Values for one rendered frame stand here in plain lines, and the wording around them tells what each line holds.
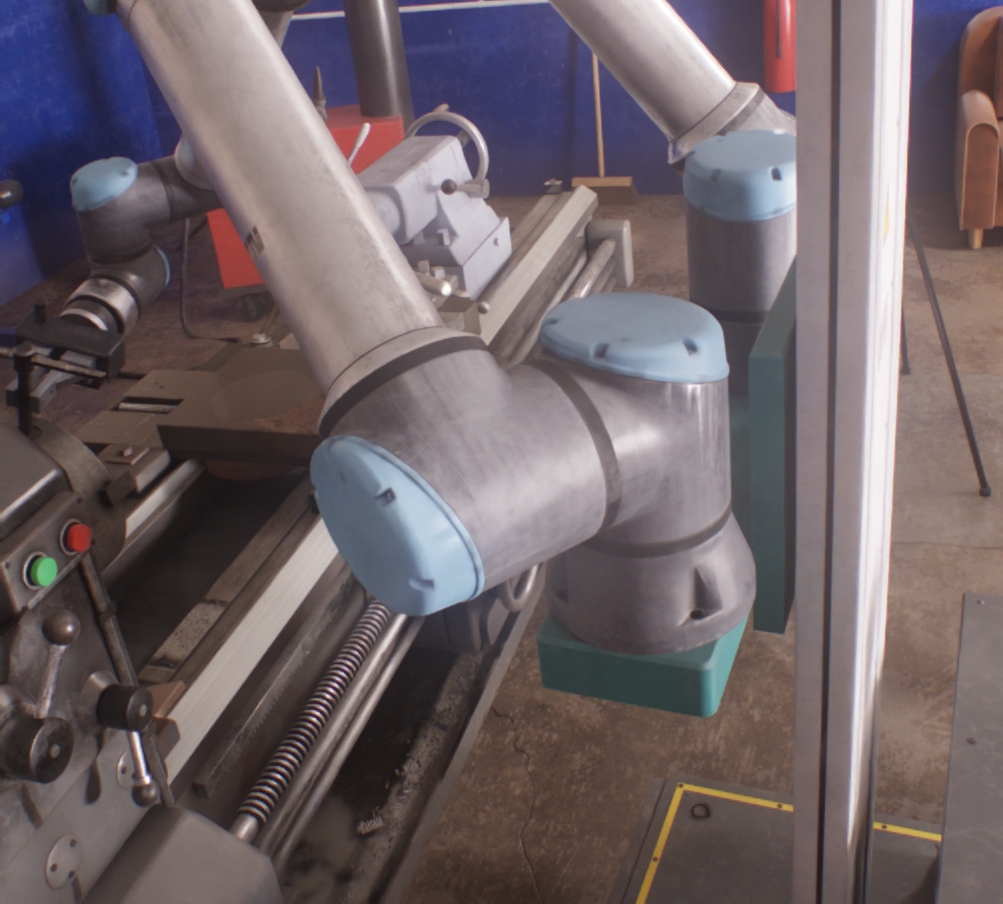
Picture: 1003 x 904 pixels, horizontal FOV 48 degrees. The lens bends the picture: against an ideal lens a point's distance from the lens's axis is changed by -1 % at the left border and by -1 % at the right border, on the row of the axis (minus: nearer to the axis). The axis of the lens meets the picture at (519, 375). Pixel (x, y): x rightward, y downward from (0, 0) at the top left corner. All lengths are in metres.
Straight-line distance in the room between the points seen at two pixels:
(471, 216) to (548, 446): 1.88
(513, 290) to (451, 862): 1.24
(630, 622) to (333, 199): 0.42
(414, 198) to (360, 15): 2.31
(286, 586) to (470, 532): 0.96
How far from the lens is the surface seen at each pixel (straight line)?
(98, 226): 1.63
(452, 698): 2.14
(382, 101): 4.77
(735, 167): 1.30
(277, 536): 1.87
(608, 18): 1.46
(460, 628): 2.01
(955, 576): 3.09
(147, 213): 1.64
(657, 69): 1.46
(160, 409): 2.30
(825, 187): 0.92
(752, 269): 1.32
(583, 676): 1.02
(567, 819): 2.46
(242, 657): 1.64
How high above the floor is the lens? 1.82
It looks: 26 degrees down
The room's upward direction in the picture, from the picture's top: 7 degrees counter-clockwise
